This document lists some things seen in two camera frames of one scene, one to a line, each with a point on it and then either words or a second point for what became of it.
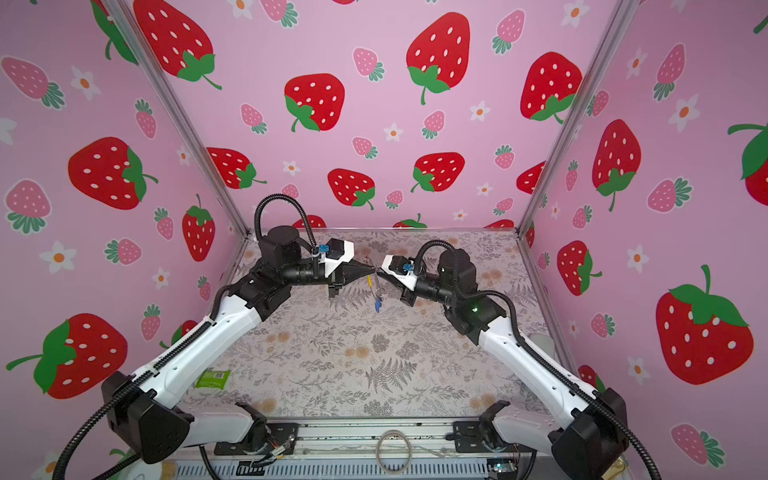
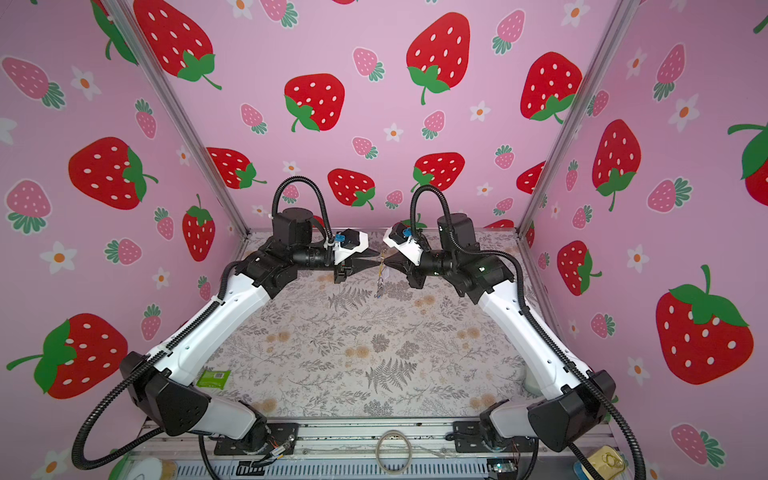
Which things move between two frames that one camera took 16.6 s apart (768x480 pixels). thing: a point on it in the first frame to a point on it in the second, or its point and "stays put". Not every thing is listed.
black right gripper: x=407 y=296 to x=408 y=267
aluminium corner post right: x=619 y=21 stays put
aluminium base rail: x=357 y=449 stays put
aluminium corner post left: x=180 y=115 stays put
